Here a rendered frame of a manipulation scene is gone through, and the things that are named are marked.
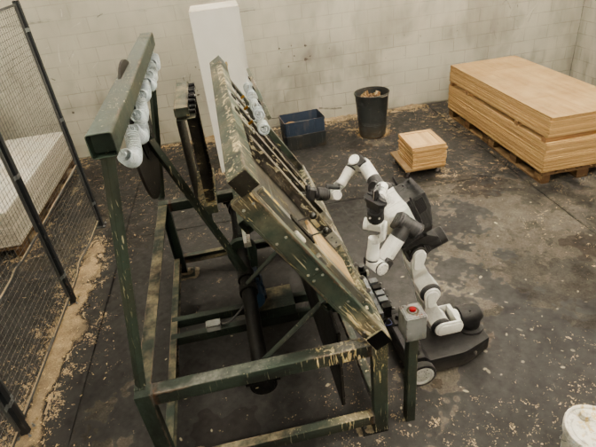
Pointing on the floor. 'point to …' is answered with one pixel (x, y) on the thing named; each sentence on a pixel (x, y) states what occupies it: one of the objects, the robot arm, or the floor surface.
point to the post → (410, 380)
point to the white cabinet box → (226, 39)
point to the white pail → (579, 427)
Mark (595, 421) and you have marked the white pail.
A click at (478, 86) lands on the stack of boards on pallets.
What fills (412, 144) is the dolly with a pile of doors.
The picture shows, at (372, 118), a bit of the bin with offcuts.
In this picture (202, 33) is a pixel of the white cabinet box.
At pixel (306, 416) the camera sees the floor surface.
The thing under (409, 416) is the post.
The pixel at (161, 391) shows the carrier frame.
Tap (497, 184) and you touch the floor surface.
